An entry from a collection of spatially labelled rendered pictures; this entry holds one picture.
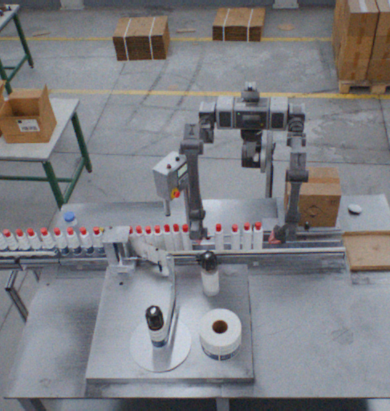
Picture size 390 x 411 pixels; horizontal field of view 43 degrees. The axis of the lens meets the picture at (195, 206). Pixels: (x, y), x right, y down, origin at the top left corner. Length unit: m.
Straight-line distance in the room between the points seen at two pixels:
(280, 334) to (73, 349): 1.06
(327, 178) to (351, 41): 2.78
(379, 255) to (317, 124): 2.55
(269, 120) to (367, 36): 2.87
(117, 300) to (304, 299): 1.00
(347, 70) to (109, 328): 4.00
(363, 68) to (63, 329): 4.17
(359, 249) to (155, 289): 1.19
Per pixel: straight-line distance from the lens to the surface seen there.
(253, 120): 2.78
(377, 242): 3.08
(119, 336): 2.63
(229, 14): 7.08
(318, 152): 4.95
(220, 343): 2.38
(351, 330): 2.70
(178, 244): 2.83
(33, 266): 3.12
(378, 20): 5.52
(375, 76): 5.80
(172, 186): 2.54
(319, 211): 2.98
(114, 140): 5.26
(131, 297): 2.75
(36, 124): 4.00
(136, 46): 6.52
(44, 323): 2.85
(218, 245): 2.82
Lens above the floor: 3.10
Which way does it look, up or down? 45 degrees down
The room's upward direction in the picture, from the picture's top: 6 degrees counter-clockwise
